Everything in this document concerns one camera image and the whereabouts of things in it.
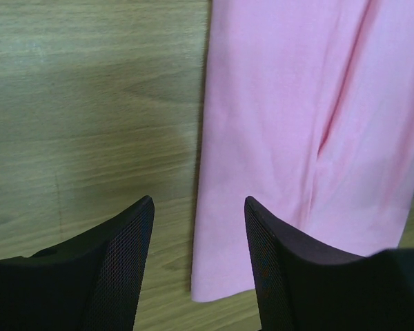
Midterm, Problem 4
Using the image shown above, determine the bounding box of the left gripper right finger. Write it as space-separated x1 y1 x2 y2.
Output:
244 197 414 330

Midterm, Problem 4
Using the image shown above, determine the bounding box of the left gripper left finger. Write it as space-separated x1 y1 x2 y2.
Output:
0 196 155 330

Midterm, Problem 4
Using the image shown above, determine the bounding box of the light pink t shirt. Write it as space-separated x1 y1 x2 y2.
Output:
191 0 414 303

